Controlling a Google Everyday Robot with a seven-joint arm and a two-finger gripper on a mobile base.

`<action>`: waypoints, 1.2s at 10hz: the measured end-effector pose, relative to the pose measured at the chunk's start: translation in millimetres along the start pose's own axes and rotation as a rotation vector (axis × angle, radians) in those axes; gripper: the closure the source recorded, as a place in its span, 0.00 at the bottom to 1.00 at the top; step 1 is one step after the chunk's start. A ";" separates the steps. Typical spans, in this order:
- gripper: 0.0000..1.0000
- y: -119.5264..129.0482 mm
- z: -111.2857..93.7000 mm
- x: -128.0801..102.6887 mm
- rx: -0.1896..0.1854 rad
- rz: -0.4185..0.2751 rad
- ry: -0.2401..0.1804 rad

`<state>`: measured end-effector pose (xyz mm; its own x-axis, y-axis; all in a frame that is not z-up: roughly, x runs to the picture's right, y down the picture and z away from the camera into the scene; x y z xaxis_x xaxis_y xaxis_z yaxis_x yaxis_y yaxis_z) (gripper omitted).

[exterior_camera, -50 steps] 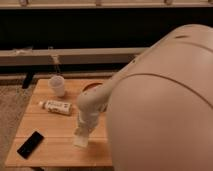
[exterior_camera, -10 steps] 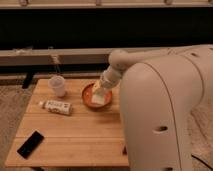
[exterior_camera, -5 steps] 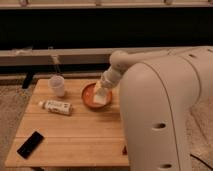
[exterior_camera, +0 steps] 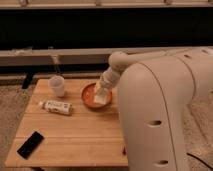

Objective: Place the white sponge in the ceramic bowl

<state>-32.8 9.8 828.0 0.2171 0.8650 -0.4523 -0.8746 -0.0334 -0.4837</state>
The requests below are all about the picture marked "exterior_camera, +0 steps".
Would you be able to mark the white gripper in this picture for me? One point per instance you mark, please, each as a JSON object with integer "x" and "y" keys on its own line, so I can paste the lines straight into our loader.
{"x": 108, "y": 80}

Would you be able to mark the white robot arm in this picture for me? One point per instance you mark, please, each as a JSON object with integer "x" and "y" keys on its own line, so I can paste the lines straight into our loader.
{"x": 153, "y": 89}

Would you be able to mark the orange ceramic bowl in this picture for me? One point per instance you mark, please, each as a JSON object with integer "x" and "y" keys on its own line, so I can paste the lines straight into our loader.
{"x": 87, "y": 97}

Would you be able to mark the white plastic cup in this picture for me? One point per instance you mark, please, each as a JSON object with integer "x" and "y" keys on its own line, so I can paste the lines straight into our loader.
{"x": 56, "y": 84}

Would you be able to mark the white lying bottle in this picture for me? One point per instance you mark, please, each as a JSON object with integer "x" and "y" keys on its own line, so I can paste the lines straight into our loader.
{"x": 57, "y": 107}

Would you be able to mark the wooden table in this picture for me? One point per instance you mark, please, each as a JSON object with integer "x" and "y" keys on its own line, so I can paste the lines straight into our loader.
{"x": 86, "y": 138}

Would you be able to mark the black remote control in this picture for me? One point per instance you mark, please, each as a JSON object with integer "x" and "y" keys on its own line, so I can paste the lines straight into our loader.
{"x": 30, "y": 145}

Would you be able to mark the grey wall rail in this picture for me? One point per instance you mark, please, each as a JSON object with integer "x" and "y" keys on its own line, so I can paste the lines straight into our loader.
{"x": 65, "y": 56}

